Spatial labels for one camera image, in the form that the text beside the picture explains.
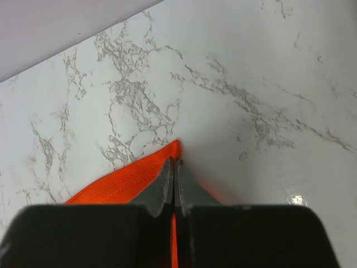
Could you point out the orange t shirt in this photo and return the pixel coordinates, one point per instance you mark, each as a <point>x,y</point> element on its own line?
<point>121,186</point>

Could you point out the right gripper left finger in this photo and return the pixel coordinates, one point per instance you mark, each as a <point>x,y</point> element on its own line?
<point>83,237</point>

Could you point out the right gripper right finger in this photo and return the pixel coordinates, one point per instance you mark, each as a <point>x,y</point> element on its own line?
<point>251,237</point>

